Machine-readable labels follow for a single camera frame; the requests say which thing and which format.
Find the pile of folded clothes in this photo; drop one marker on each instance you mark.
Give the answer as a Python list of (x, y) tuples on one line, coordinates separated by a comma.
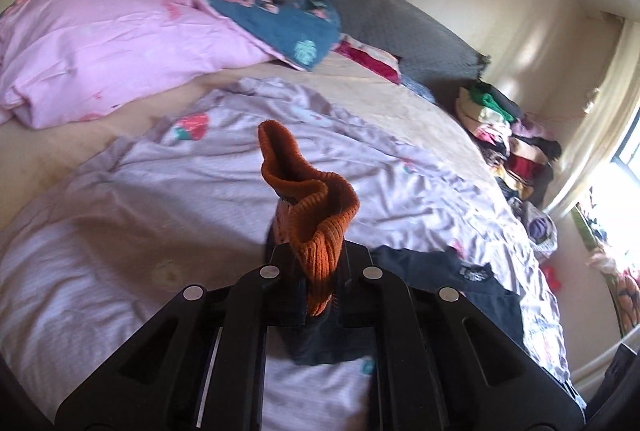
[(510, 141)]

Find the pink and blue printed duvet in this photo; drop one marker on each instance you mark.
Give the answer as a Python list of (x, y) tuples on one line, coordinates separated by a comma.
[(115, 41)]

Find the navy garment with orange cuff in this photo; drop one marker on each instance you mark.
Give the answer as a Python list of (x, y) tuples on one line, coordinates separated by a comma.
[(320, 231)]

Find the lilac strawberry print sheet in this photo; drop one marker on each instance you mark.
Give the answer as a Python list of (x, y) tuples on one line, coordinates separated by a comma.
[(175, 221)]

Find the blue patterned pillow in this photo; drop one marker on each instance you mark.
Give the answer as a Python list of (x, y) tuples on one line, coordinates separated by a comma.
[(417, 90)]

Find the bed with beige sheet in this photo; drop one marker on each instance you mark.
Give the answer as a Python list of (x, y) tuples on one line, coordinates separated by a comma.
[(55, 146)]

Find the window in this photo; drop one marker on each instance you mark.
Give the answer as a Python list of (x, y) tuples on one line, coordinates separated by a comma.
[(622, 191)]

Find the red cloth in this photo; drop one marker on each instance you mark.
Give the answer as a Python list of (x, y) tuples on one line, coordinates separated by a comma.
[(552, 278)]

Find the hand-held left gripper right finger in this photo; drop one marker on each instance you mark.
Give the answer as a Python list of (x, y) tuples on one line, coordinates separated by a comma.
[(385, 306)]

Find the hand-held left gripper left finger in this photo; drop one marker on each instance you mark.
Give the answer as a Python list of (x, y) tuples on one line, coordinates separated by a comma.
[(250, 306)]

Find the grey padded headboard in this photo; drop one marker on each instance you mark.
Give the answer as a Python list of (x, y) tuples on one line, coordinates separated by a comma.
[(395, 18)]

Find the red and white pillow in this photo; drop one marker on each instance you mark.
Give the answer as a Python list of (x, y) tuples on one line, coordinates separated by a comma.
[(370, 58)]

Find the cream curtain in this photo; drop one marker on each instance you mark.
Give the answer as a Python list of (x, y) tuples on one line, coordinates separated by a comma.
[(595, 111)]

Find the purple and white clothes bundle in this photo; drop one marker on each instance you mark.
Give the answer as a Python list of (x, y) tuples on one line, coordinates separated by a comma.
[(542, 228)]

